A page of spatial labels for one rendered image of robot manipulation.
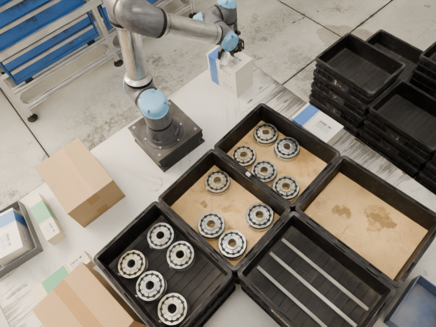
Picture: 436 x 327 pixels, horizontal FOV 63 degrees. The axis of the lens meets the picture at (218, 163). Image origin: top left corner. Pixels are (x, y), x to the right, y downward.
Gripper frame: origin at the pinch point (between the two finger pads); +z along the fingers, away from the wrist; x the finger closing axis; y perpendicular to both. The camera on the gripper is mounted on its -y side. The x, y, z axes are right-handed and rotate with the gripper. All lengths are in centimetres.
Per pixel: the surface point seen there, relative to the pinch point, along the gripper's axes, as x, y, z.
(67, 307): -120, 41, -1
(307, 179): -25, 69, 2
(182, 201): -66, 39, 2
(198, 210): -64, 47, 2
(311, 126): -1, 52, 6
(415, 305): -32, 124, 15
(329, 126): 4, 58, 6
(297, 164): -22, 61, 2
